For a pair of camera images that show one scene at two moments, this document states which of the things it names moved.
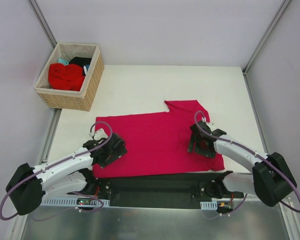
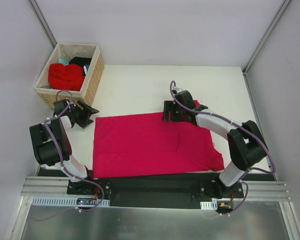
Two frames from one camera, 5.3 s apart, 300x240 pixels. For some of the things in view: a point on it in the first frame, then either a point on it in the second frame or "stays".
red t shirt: (68, 77) stays
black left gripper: (115, 149) → (82, 115)
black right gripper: (196, 144) → (171, 111)
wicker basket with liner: (83, 99) stays
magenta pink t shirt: (158, 143) stays
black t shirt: (81, 61) stays
